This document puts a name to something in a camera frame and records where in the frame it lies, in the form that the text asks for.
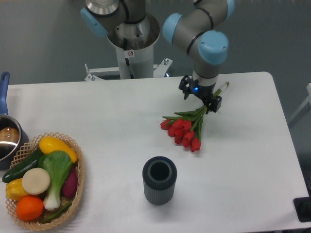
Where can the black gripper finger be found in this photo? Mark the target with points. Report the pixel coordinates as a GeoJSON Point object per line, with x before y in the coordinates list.
{"type": "Point", "coordinates": [186, 86]}
{"type": "Point", "coordinates": [214, 104]}

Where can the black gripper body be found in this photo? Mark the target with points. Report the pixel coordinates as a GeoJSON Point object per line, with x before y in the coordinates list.
{"type": "Point", "coordinates": [203, 88]}

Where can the red tulip bouquet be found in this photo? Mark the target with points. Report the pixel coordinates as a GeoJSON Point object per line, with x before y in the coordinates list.
{"type": "Point", "coordinates": [186, 127]}

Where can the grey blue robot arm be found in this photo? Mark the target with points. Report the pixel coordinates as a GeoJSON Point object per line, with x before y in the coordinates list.
{"type": "Point", "coordinates": [194, 34]}

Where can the dark grey ribbed vase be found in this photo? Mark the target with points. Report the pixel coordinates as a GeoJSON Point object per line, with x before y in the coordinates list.
{"type": "Point", "coordinates": [159, 177]}

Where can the black device at edge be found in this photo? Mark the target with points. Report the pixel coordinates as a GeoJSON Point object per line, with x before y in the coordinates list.
{"type": "Point", "coordinates": [303, 208]}

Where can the green bok choy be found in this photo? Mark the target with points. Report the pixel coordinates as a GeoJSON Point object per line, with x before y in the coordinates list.
{"type": "Point", "coordinates": [58, 166]}

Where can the yellow squash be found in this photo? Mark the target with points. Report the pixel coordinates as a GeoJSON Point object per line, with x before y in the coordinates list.
{"type": "Point", "coordinates": [49, 144]}

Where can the purple sweet potato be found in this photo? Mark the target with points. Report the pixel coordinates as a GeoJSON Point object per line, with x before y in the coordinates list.
{"type": "Point", "coordinates": [70, 186]}

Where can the dark green cucumber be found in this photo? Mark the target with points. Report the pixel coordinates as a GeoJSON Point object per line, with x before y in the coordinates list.
{"type": "Point", "coordinates": [21, 168]}

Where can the woven wicker basket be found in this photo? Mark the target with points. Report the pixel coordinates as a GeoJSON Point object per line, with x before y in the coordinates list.
{"type": "Point", "coordinates": [25, 151]}

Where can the beige round disc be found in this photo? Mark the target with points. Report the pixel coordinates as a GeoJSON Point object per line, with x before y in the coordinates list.
{"type": "Point", "coordinates": [36, 181]}

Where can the green chili pepper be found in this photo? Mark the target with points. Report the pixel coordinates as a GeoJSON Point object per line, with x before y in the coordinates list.
{"type": "Point", "coordinates": [57, 214]}

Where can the orange fruit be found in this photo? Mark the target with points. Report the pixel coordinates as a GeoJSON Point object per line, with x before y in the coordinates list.
{"type": "Point", "coordinates": [29, 208]}

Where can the yellow bell pepper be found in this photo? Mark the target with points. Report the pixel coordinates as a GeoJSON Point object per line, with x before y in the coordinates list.
{"type": "Point", "coordinates": [15, 190]}

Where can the white metal base frame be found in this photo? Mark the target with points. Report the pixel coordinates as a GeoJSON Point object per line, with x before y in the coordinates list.
{"type": "Point", "coordinates": [98, 74]}

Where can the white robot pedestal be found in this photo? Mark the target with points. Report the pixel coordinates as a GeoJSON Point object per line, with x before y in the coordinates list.
{"type": "Point", "coordinates": [134, 43]}

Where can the blue handled saucepan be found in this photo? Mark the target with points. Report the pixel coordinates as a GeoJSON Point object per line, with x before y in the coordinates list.
{"type": "Point", "coordinates": [12, 136]}

